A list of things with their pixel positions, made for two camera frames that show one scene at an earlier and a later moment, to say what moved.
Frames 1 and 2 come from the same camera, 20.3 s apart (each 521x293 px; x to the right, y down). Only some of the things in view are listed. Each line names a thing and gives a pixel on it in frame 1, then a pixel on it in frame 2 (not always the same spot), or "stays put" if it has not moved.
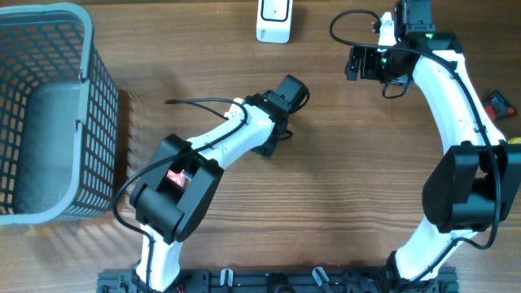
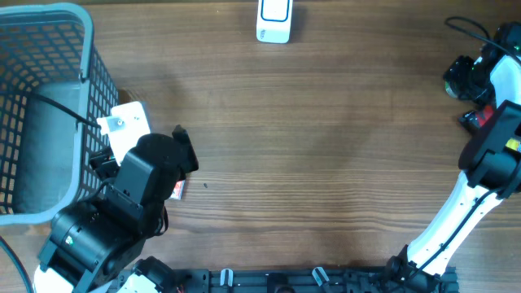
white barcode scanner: x=274 y=21 stays put
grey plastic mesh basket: x=59 y=118 stays put
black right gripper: x=368 y=71 -> x=457 y=72
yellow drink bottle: x=517 y=140 stays put
